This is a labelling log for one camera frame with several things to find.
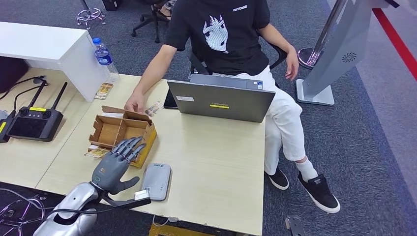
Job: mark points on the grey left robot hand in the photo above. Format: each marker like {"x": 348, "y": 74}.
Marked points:
{"x": 109, "y": 172}

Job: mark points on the person's left hand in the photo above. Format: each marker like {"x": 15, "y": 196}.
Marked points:
{"x": 291, "y": 65}

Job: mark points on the person's right hand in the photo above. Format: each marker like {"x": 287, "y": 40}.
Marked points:
{"x": 134, "y": 103}

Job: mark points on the person's right forearm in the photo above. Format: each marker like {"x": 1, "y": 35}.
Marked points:
{"x": 151, "y": 71}

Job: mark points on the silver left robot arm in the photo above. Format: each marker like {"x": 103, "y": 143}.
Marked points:
{"x": 75, "y": 198}

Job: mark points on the person's left forearm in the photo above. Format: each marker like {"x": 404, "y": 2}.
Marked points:
{"x": 277, "y": 37}

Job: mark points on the patterned room key card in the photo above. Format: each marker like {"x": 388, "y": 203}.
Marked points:
{"x": 97, "y": 153}

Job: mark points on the orange patterned card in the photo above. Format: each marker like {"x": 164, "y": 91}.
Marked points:
{"x": 103, "y": 91}

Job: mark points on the grey card reader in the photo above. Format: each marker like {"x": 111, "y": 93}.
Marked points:
{"x": 156, "y": 180}

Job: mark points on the person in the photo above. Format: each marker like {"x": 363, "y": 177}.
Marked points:
{"x": 228, "y": 55}
{"x": 167, "y": 5}

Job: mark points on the cardboard organizer box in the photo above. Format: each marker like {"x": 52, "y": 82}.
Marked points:
{"x": 110, "y": 130}

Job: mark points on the black phone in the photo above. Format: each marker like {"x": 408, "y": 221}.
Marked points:
{"x": 170, "y": 99}

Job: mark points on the grey kiosk stand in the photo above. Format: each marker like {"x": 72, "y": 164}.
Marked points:
{"x": 338, "y": 45}

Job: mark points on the clear water bottle blue cap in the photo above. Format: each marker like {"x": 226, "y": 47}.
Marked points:
{"x": 104, "y": 58}

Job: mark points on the grey laptop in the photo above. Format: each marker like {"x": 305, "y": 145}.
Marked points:
{"x": 221, "y": 101}

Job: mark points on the yellow box under table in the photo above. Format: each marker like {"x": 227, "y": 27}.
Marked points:
{"x": 169, "y": 231}

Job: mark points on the black remote controller with antennas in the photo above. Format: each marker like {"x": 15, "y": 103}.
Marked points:
{"x": 34, "y": 125}

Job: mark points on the chrome chair base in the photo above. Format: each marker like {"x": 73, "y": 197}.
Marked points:
{"x": 90, "y": 14}

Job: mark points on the black case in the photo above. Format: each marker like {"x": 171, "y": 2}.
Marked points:
{"x": 111, "y": 3}

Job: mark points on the white desk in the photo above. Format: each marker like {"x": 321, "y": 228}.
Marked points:
{"x": 42, "y": 42}

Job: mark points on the black device with yellow label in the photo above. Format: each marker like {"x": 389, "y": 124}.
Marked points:
{"x": 4, "y": 129}

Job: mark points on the dark bag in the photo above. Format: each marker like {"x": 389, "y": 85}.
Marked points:
{"x": 9, "y": 73}

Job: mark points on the chrome stanchion post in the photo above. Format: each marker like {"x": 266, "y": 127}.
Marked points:
{"x": 311, "y": 56}

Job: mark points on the black camera bracket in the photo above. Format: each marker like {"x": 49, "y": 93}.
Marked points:
{"x": 130, "y": 204}

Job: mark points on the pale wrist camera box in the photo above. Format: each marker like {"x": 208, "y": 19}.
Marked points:
{"x": 141, "y": 194}

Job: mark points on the black floor bracket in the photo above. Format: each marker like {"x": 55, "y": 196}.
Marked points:
{"x": 294, "y": 226}

